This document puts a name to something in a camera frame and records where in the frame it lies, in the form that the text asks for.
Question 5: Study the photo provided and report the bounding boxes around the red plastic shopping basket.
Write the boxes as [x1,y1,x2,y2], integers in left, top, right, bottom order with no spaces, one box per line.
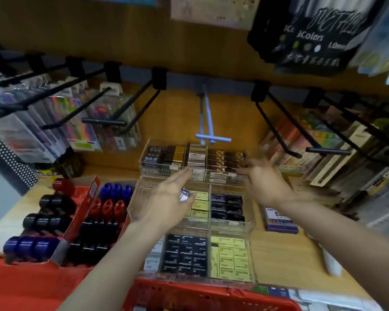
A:
[123,278,301,311]

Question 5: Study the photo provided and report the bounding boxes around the dark hanging packet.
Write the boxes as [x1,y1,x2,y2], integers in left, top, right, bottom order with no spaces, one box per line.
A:
[53,148,85,179]

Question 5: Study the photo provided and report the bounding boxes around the pile of flat packets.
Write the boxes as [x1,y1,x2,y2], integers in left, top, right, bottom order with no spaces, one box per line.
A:
[252,284,384,311]

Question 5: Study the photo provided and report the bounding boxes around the red cardboard marker display box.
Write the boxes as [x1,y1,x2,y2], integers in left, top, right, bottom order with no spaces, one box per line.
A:
[3,176,100,267]
[51,178,133,270]

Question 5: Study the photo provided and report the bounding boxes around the person's right forearm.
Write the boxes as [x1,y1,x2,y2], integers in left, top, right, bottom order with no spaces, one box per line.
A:
[273,194,389,309]

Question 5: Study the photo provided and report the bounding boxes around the person's left forearm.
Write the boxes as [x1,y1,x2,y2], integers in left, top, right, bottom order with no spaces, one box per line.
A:
[57,222,165,311]

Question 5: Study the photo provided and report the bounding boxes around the group of thick black markers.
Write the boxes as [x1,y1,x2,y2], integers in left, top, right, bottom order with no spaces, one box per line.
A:
[66,219,121,267]
[22,194,77,234]

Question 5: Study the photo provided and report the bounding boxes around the purple pen set box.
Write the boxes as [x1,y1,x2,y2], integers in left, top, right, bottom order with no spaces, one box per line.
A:
[263,206,299,234]

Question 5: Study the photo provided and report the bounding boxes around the thick red marker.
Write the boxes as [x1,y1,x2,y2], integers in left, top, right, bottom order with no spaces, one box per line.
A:
[113,201,127,221]
[90,199,103,219]
[102,200,115,221]
[52,178,76,195]

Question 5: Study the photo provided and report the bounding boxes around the group of small black boxes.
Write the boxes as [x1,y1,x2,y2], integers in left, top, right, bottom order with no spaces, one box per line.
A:
[210,193,246,223]

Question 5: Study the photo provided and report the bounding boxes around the row of hanging stationery packets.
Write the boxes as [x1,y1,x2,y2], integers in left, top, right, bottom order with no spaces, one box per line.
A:
[261,107,389,225]

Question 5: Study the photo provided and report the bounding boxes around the group of black gold boxes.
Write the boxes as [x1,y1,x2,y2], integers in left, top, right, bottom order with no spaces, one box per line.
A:
[164,144,187,166]

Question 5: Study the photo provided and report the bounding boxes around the black white polka-dot panel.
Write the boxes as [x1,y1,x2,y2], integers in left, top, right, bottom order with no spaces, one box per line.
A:
[0,132,39,189]

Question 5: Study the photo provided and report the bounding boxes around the group of small yellow boxes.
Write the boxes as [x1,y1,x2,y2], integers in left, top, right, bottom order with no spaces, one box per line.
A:
[184,190,210,221]

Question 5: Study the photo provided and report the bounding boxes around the clear acrylic tiered organizer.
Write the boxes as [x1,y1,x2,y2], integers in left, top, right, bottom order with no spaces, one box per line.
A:
[127,137,257,285]

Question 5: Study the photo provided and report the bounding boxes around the white tube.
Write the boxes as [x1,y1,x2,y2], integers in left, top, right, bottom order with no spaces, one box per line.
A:
[320,245,343,277]

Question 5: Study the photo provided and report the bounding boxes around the person's left hand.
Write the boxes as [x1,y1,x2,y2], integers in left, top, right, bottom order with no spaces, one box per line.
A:
[131,167,197,233]

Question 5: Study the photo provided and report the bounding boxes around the light blue hanging packets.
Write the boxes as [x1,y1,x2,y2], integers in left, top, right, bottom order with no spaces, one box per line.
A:
[348,0,389,86]

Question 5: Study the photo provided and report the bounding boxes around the group of white-labelled black boxes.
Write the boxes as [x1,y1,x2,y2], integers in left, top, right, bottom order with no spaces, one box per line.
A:
[143,146,164,166]

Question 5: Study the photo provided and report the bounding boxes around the group of grey white boxes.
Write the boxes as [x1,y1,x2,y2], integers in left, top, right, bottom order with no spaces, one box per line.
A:
[187,143,208,168]

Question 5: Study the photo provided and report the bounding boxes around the group of brown patterned boxes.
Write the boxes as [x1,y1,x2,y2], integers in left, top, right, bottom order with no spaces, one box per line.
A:
[207,149,247,173]

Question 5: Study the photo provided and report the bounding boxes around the black display hook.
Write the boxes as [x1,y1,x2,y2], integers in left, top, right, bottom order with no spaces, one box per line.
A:
[0,56,86,92]
[82,67,168,133]
[303,87,389,165]
[40,82,123,130]
[250,81,352,159]
[0,61,122,120]

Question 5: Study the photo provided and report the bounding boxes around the group of flat black boxes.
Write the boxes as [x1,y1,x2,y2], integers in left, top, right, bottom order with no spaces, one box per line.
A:
[161,234,209,276]

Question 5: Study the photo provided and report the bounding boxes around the row of hanging pen packets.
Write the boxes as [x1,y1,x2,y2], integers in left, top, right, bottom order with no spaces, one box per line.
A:
[0,72,142,166]

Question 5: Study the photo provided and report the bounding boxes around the black marker set packet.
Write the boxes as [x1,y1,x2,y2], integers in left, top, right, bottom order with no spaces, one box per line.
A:
[247,0,375,77]

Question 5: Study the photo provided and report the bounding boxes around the light blue display hook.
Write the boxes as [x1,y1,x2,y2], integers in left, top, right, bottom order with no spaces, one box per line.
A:
[195,83,233,143]

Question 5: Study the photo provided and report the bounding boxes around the group of flat yellow boxes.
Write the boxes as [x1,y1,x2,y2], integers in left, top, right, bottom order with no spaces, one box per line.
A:
[210,236,253,283]

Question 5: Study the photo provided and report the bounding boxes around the pale illustrated sheet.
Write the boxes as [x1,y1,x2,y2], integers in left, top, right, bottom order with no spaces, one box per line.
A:
[169,0,264,31]

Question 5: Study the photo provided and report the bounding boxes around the thick blue marker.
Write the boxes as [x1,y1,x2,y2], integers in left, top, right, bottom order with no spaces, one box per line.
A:
[34,237,60,261]
[121,184,134,205]
[110,183,124,204]
[100,183,113,203]
[18,237,39,259]
[3,237,22,257]

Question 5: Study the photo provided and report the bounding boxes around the person's right hand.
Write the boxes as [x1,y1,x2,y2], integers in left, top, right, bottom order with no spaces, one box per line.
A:
[237,157,294,208]

